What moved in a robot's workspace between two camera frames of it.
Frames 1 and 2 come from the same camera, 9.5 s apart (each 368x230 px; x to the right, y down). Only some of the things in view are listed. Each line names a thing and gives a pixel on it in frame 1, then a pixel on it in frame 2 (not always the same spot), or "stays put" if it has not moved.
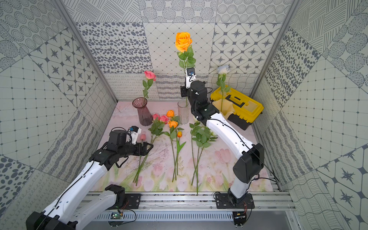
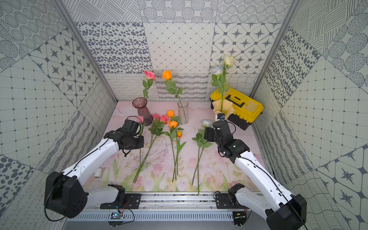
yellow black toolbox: x=245 y=110 stays put
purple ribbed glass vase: x=145 y=118 stays put
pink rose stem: x=150 y=77 stays put
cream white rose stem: x=199 y=137 -> x=222 y=84
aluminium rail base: x=205 y=201 stays put
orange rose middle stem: x=173 y=125 stays put
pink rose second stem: x=158 y=121 stays put
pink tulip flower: x=143 y=137 -> x=141 y=120
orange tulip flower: x=179 y=146 stays put
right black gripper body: x=185 y=92 -> x=211 y=137
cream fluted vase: x=224 y=107 stays put
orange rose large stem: x=183 y=41 -> x=171 y=84
